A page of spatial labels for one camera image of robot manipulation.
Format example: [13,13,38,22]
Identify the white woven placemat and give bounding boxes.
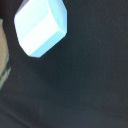
[0,19,11,89]

